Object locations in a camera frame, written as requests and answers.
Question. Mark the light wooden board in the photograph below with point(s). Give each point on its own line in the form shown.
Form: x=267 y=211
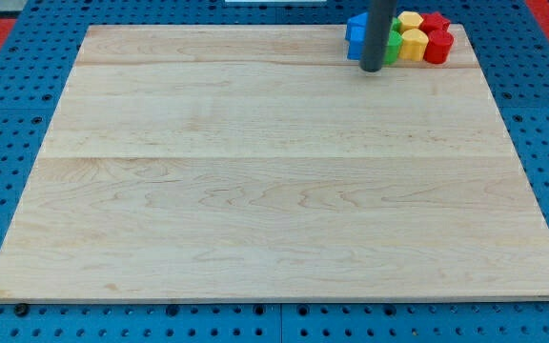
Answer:
x=244 y=164

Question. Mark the blue block front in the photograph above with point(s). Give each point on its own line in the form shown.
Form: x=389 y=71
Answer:
x=356 y=43

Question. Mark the blue block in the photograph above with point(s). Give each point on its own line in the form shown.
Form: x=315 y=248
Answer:
x=357 y=21
x=356 y=43

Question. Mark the blue block rear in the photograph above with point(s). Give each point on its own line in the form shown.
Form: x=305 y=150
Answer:
x=357 y=21

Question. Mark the green block front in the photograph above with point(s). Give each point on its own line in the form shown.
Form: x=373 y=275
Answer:
x=393 y=47

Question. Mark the green block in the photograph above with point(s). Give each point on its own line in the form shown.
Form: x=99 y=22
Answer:
x=393 y=47
x=395 y=24

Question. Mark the yellow block front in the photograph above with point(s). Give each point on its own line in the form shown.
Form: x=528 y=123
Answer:
x=414 y=44

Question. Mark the yellow block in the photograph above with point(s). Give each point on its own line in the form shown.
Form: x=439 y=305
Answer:
x=414 y=44
x=409 y=20

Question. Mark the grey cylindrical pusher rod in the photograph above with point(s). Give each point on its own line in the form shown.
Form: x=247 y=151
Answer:
x=377 y=30

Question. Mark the green block rear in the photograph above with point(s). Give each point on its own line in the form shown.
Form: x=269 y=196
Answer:
x=395 y=24

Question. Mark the yellow block rear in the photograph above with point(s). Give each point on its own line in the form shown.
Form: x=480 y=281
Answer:
x=409 y=20

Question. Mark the red block front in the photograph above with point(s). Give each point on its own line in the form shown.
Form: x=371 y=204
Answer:
x=439 y=45

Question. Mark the red block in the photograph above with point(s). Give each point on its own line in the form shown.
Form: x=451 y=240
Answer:
x=439 y=45
x=434 y=21

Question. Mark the red block rear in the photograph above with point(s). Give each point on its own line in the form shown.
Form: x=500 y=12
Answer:
x=434 y=21

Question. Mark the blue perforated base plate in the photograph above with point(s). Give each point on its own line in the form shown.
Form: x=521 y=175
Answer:
x=38 y=42

